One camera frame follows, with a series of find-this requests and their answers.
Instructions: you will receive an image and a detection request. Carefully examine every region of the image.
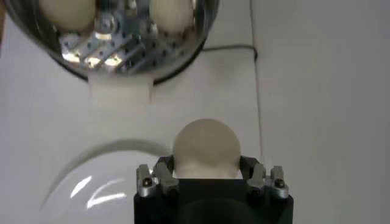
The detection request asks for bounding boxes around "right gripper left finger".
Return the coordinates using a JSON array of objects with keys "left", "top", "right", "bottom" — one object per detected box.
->
[{"left": 136, "top": 155, "right": 180, "bottom": 198}]

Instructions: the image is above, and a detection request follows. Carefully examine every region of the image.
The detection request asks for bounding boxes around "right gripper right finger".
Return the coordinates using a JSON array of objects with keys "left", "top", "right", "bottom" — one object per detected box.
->
[{"left": 237, "top": 155, "right": 290, "bottom": 199}]

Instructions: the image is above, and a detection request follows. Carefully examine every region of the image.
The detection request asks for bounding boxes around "white round plate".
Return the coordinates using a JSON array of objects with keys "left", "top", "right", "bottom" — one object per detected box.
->
[{"left": 39, "top": 139, "right": 174, "bottom": 224}]

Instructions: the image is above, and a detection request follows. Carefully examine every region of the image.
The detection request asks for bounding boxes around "perforated steel steamer basket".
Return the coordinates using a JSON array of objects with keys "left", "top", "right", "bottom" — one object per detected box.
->
[{"left": 2, "top": 0, "right": 221, "bottom": 86}]

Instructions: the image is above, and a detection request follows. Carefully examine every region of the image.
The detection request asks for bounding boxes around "black cooker power cord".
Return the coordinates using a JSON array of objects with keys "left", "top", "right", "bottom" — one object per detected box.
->
[{"left": 200, "top": 44, "right": 259, "bottom": 61}]

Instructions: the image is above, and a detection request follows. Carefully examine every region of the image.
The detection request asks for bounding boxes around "white steamed baozi bun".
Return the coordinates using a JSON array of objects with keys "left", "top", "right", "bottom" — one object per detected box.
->
[
  {"left": 149, "top": 0, "right": 196, "bottom": 34},
  {"left": 38, "top": 0, "right": 97, "bottom": 31},
  {"left": 172, "top": 118, "right": 242, "bottom": 180}
]

